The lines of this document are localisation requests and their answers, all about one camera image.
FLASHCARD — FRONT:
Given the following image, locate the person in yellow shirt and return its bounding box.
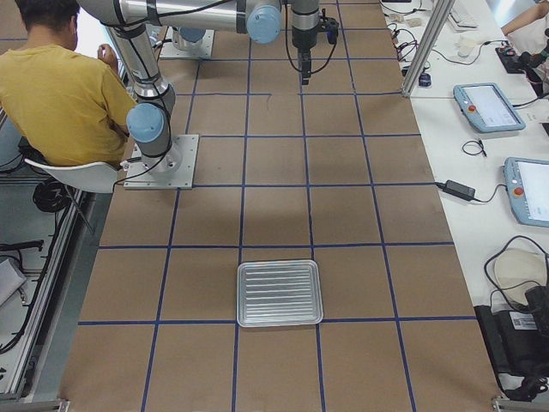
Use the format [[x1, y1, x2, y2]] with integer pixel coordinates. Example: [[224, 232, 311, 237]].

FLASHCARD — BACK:
[[1, 1, 136, 167]]

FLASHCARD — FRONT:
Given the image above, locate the ribbed silver metal tray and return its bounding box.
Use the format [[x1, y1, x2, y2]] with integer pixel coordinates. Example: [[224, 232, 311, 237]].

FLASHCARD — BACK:
[[236, 259, 323, 328]]

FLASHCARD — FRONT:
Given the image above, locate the far blue teach pendant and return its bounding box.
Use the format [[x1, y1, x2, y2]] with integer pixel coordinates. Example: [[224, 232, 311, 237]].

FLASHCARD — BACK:
[[453, 82, 526, 133]]

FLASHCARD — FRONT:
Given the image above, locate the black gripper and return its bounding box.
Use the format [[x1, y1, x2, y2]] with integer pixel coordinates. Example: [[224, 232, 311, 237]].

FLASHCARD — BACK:
[[292, 38, 316, 85]]

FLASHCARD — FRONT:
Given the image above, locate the white paper cup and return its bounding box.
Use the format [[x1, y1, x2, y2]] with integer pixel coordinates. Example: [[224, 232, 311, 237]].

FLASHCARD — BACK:
[[456, 36, 478, 58]]

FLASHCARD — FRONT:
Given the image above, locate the aluminium frame post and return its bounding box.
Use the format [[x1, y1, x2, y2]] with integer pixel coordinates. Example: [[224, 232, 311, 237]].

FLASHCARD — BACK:
[[401, 0, 455, 98]]

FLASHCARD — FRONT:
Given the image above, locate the white plastic chair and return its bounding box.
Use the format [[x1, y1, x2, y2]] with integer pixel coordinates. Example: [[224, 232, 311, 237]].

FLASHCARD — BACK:
[[24, 158, 118, 194]]

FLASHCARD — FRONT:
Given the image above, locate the black power adapter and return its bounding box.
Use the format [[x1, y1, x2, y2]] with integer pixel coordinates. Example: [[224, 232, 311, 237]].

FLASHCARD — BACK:
[[443, 180, 475, 202]]

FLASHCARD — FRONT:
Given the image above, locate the near blue teach pendant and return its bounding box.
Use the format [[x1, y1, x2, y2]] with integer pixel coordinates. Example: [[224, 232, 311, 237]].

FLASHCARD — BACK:
[[504, 157, 549, 227]]

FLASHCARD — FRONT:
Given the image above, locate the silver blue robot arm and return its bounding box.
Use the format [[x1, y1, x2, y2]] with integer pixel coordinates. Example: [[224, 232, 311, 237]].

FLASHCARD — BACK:
[[160, 27, 214, 60], [79, 0, 329, 190]]

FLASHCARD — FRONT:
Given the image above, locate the blue teach pendant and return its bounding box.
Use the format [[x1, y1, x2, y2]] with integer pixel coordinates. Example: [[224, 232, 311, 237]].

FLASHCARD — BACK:
[[453, 82, 526, 133], [504, 157, 549, 227]]

